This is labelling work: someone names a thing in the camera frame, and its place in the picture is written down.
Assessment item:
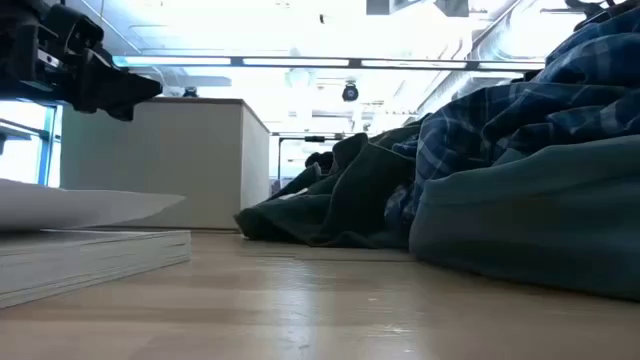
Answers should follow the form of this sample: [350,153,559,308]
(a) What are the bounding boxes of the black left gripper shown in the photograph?
[0,0,165,123]

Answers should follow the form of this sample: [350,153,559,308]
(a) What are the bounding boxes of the dark blue plaid shirt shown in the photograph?
[383,3,640,232]

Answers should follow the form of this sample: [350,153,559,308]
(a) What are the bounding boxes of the grey-green trousers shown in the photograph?
[233,118,640,302]

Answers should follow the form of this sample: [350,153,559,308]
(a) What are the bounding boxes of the beige fabric storage box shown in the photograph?
[58,96,272,232]

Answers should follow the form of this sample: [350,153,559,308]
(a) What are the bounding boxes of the blue-framed window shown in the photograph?
[0,98,64,189]

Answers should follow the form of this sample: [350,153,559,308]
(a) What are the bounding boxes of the black Outsiders paperback book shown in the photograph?
[0,177,193,310]

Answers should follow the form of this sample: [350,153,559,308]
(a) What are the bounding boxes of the long ceiling light strip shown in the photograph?
[112,54,547,72]

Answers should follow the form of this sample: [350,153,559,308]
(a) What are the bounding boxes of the black metal station frame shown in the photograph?
[276,131,351,184]

